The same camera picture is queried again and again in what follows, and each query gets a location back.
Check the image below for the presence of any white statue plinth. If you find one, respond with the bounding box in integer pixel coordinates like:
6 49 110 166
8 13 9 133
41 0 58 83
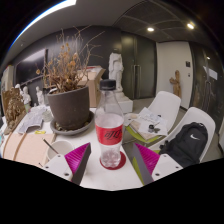
104 89 134 114

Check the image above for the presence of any dark grey plant pot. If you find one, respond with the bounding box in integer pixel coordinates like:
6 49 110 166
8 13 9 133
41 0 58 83
46 85 91 131

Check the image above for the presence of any white chair with backpack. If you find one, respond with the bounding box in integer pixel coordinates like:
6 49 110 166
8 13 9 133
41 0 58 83
146 106 217 169

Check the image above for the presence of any golden brown sculpture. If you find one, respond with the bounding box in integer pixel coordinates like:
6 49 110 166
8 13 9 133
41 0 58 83
1 87 28 135

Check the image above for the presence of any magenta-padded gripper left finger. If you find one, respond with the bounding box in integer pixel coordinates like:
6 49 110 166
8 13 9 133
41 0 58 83
43 142 92 185

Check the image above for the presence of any white relief model tray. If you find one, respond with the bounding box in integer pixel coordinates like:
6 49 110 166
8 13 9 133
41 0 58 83
17 105 51 134

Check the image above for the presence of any small white cup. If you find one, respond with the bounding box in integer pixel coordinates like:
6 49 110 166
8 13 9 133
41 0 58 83
42 109 54 123

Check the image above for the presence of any cardboard box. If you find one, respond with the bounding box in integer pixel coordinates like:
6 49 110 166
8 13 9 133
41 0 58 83
78 66 107 108

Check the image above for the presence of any black wall screen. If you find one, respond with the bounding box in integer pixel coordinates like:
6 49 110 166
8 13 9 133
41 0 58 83
14 48 49 85

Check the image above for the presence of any flat round red coaster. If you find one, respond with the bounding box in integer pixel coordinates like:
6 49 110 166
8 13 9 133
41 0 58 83
99 151 127 171

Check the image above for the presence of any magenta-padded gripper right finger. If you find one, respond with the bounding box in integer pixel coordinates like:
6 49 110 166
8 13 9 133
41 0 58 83
132 143 184 186

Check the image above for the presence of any dried brown plant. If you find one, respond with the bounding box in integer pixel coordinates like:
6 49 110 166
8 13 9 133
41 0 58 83
35 26 106 95

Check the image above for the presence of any light wooden board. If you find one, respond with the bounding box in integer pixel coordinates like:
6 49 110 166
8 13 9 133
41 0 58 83
1 132 58 169

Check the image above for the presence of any white cabinet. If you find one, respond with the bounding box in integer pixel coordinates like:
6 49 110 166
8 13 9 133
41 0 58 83
0 64 15 94

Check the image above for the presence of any white plaster torso statue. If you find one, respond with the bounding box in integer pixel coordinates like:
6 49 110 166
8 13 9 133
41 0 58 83
108 48 125 93

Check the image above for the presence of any clear red-labelled drink bottle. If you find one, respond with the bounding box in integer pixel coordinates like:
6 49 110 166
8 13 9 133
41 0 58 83
94 79 125 169

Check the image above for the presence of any white chair with papers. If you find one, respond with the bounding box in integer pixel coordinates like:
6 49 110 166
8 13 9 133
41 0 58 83
124 90 182 148

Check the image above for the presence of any dark double door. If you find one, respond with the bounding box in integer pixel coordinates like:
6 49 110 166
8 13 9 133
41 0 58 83
120 31 158 100

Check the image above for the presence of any stack of papers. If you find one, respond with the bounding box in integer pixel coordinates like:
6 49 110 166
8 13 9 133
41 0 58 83
123 106 169 141

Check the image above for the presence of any black backpack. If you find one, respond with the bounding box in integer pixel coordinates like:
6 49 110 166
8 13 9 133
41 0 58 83
159 121 209 168

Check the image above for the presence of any wooden figure sculpture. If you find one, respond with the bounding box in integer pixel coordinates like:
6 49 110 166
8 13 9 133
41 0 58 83
169 69 183 99

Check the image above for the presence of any grey plant saucer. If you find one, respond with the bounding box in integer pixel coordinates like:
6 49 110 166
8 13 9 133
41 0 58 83
49 110 95 136

